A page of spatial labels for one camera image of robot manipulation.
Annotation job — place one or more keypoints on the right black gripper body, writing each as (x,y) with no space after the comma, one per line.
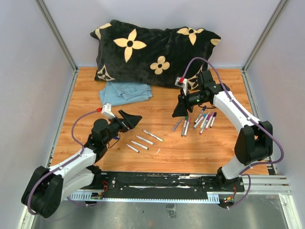
(193,99)

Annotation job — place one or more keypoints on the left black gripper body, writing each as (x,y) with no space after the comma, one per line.
(117,126)

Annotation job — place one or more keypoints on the grey marker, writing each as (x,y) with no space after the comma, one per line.
(177,124)

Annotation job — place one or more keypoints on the blue capped white marker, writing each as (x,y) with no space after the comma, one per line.
(132,148)

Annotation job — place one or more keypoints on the green capped white marker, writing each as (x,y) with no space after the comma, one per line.
(140,145)

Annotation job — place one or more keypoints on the light blue capped marker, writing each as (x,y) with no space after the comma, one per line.
(145,140)

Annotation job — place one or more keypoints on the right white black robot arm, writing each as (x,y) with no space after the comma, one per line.
(253,144)

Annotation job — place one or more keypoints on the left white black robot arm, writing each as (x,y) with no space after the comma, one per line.
(49,186)

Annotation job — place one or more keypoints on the dark blue tipped pen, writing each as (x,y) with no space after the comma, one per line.
(199,110)

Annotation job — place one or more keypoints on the purple capped pen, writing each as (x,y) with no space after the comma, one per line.
(206,123)

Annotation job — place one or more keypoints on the sky blue capped marker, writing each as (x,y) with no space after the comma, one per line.
(199,121)

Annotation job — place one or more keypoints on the light blue folded cloth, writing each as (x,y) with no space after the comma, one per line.
(118,93)

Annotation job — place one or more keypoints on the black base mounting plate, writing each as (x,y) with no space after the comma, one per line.
(157,187)

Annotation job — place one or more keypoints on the black floral pillow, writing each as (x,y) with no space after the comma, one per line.
(129,53)

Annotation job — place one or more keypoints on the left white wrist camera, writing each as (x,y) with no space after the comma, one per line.
(107,111)

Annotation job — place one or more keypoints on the aluminium frame rail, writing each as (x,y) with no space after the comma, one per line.
(56,33)

